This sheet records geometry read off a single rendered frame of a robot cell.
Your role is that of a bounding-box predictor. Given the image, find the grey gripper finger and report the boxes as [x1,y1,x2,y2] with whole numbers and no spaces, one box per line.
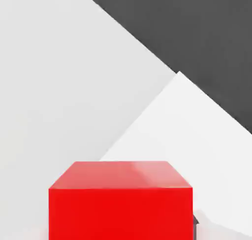
[192,209,252,240]

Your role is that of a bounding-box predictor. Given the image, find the small red cube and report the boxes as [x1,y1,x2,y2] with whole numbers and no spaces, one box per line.
[48,160,193,240]

